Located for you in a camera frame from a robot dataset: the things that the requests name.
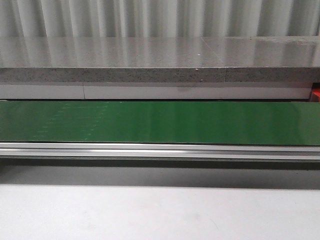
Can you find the aluminium conveyor frame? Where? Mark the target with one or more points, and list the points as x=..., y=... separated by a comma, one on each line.
x=148, y=155

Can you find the green conveyor belt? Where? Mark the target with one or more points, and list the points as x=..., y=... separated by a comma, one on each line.
x=173, y=122

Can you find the grey stone counter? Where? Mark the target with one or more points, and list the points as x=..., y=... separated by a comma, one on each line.
x=159, y=68

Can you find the red object behind belt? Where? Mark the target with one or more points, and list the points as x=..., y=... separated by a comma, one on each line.
x=315, y=95

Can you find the white curtain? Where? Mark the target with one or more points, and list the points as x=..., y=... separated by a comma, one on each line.
x=159, y=18

